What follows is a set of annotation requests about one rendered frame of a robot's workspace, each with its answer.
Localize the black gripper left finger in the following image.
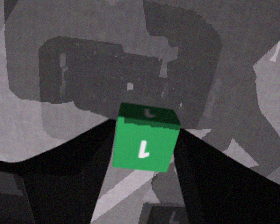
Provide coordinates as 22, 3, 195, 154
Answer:
0, 119, 116, 224

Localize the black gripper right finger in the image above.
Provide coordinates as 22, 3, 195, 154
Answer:
173, 128, 280, 224

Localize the green block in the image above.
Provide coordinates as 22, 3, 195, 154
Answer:
112, 103, 181, 172

